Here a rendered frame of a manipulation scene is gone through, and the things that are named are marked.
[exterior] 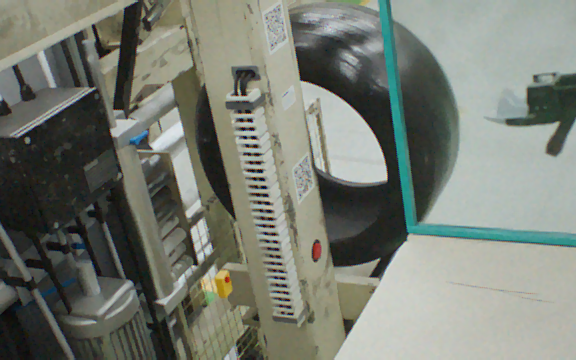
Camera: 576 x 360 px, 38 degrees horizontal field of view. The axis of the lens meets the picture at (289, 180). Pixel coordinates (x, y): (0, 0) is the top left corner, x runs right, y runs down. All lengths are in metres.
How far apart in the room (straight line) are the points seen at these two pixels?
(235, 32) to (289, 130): 0.21
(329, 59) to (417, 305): 0.67
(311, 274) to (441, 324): 0.61
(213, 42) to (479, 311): 0.67
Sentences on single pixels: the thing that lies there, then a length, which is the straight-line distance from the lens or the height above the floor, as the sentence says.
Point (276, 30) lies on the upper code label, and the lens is 1.46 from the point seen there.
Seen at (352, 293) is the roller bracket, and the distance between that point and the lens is 1.74.
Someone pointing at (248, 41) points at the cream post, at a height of 1.51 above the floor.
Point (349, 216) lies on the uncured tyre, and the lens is 2.04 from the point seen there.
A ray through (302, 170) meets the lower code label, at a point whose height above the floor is 1.23.
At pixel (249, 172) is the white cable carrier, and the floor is 1.28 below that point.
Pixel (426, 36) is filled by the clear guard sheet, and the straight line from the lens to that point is 1.09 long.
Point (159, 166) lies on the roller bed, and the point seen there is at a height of 1.17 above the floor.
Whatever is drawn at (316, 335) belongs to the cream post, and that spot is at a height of 0.90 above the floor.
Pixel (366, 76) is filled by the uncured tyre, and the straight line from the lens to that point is 1.60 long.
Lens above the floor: 1.89
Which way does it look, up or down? 25 degrees down
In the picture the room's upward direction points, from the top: 11 degrees counter-clockwise
